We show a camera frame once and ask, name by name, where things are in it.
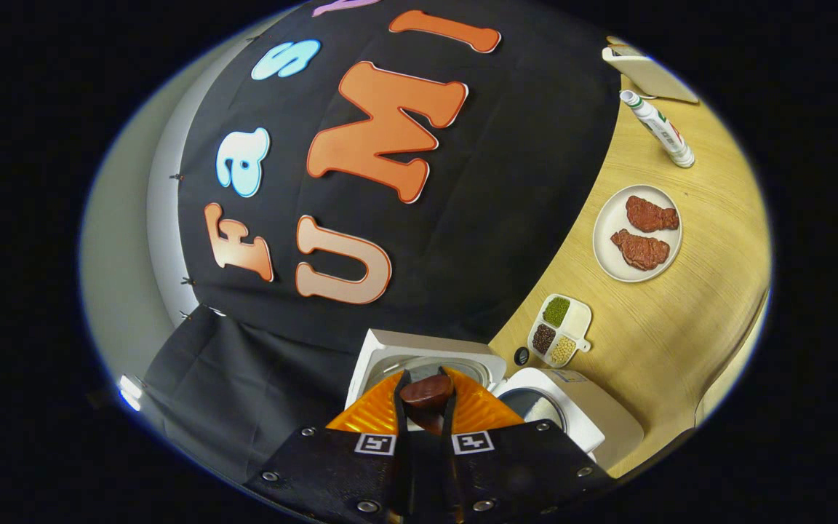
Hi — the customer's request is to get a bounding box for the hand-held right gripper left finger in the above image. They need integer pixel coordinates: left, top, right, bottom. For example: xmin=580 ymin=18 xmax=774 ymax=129
xmin=243 ymin=369 xmax=414 ymax=524

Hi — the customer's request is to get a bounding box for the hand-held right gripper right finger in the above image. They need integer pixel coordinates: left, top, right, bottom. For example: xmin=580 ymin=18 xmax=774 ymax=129
xmin=439 ymin=366 xmax=616 ymax=524

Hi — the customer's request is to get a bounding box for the white rice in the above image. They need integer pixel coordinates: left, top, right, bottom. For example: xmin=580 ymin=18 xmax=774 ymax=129
xmin=528 ymin=398 xmax=567 ymax=426

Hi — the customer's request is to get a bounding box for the white rice cooker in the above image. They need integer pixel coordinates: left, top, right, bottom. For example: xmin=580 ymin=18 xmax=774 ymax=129
xmin=345 ymin=329 xmax=645 ymax=470

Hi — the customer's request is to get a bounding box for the divided dish of beans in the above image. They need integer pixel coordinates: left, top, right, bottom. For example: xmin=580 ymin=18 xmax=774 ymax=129
xmin=527 ymin=293 xmax=593 ymax=368

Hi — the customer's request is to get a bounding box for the ceiling light panel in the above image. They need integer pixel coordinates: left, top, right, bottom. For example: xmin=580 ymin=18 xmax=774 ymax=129
xmin=117 ymin=374 xmax=145 ymax=413

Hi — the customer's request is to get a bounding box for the red meat piece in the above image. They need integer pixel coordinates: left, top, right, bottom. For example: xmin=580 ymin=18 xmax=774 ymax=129
xmin=624 ymin=195 xmax=680 ymax=234
xmin=610 ymin=229 xmax=671 ymax=271

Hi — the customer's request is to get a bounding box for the white round plate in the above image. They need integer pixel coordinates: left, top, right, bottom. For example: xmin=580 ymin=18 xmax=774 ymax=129
xmin=592 ymin=184 xmax=683 ymax=283

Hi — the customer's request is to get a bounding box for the black backdrop cloth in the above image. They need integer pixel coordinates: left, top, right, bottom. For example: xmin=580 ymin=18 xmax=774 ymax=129
xmin=143 ymin=0 xmax=623 ymax=481

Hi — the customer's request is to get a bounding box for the white drink bottle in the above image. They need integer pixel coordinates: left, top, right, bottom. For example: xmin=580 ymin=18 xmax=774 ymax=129
xmin=619 ymin=90 xmax=696 ymax=169

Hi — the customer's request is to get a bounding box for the cream toaster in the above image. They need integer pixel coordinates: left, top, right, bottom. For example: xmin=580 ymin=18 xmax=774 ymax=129
xmin=602 ymin=36 xmax=700 ymax=104

